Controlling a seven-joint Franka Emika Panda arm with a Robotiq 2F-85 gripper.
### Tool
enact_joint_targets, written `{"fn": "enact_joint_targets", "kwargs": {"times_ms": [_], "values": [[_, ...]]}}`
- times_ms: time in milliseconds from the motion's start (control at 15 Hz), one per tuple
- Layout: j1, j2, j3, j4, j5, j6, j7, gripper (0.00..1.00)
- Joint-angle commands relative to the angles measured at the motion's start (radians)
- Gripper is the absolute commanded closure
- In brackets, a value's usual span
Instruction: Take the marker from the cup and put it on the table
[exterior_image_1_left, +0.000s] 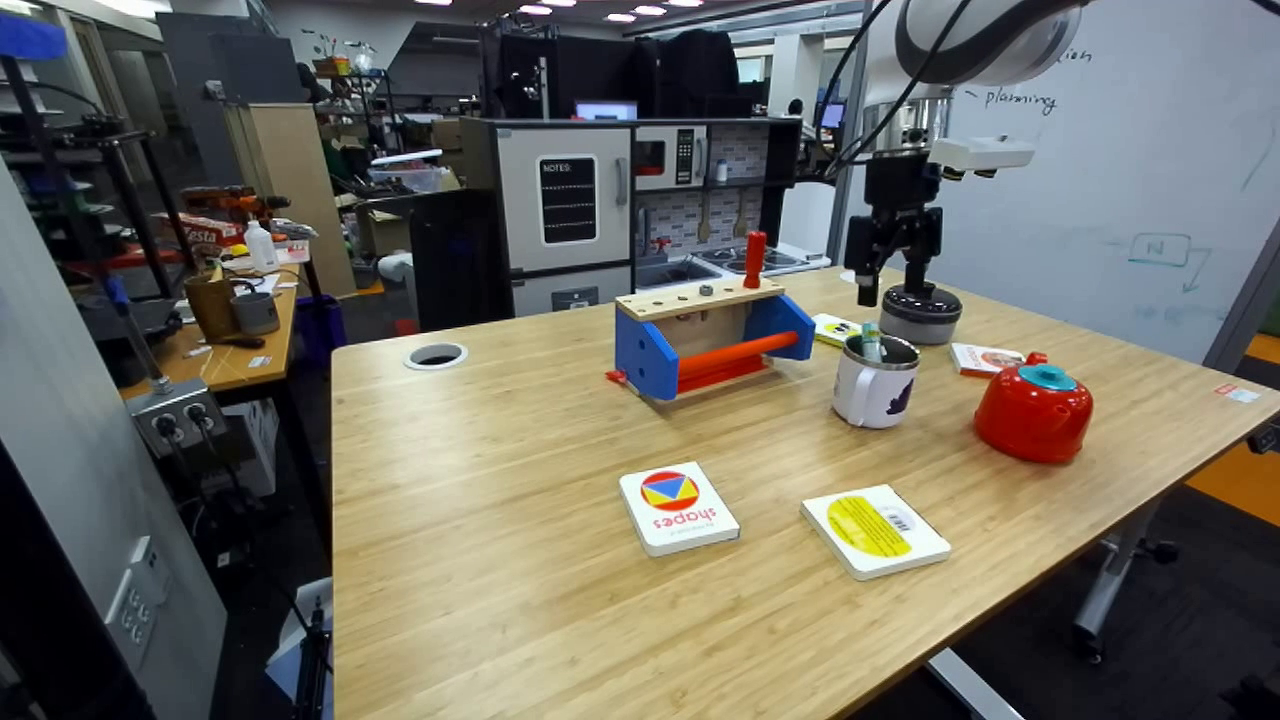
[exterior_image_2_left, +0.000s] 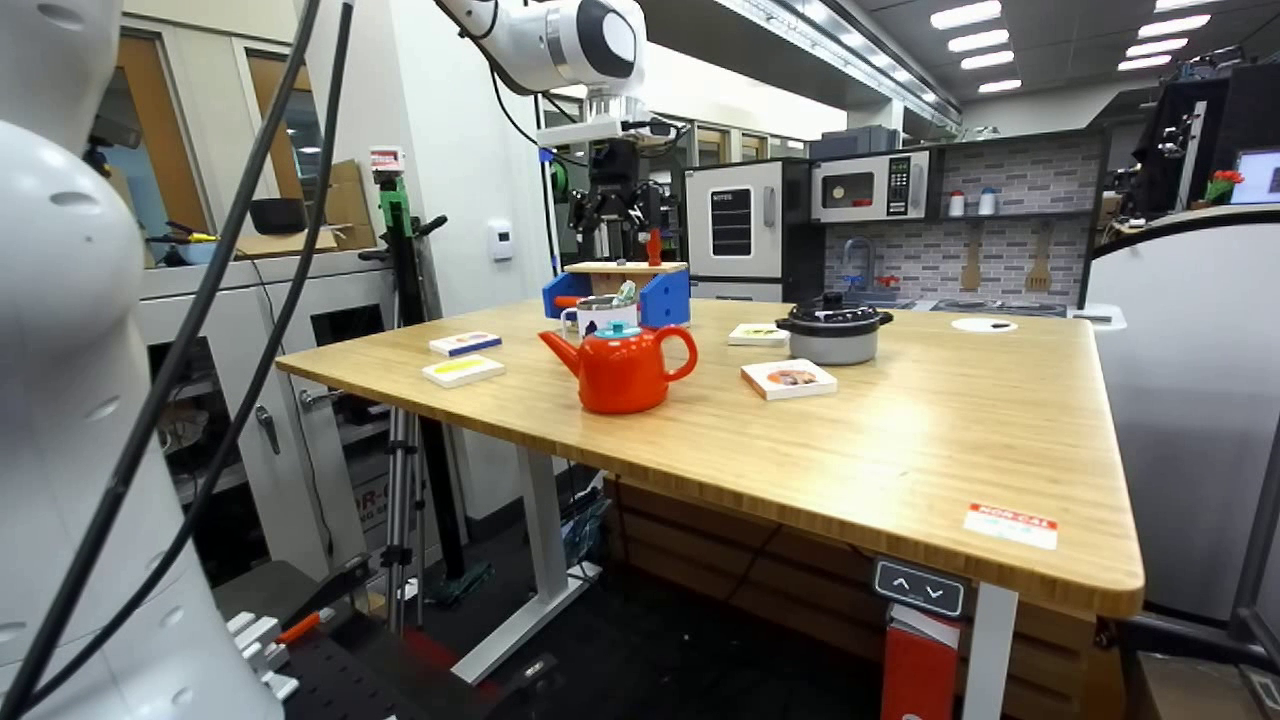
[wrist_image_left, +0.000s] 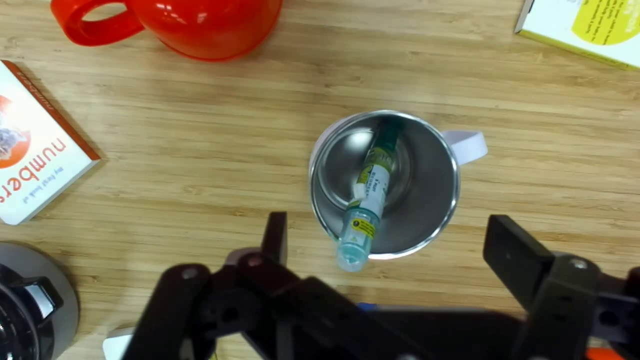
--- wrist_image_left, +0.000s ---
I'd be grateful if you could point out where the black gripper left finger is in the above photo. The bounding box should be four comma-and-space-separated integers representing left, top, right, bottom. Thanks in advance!
261, 210, 290, 269

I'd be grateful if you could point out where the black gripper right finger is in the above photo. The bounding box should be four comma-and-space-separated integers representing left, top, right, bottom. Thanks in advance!
482, 212, 559, 317

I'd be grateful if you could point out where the green marker pen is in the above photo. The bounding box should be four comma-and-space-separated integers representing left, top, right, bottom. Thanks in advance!
334, 119, 407, 274

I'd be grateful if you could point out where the white steel mug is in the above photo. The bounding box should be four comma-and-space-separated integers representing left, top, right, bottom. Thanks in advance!
307, 109, 491, 263

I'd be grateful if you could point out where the small green white card book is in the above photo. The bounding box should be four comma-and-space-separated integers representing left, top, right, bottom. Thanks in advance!
101, 330, 136, 360

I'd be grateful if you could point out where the red teapot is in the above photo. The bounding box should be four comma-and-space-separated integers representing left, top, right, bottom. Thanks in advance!
51, 0, 284, 64

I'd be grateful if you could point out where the white book with yellow print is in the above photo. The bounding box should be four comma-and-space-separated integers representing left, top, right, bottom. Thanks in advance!
512, 0, 640, 72

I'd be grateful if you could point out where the white orange numbers book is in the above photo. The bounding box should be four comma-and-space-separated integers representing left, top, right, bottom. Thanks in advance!
0, 58, 109, 229

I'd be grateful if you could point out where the grey pot with black lid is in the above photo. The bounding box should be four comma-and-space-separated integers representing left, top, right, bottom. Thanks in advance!
0, 240, 83, 360

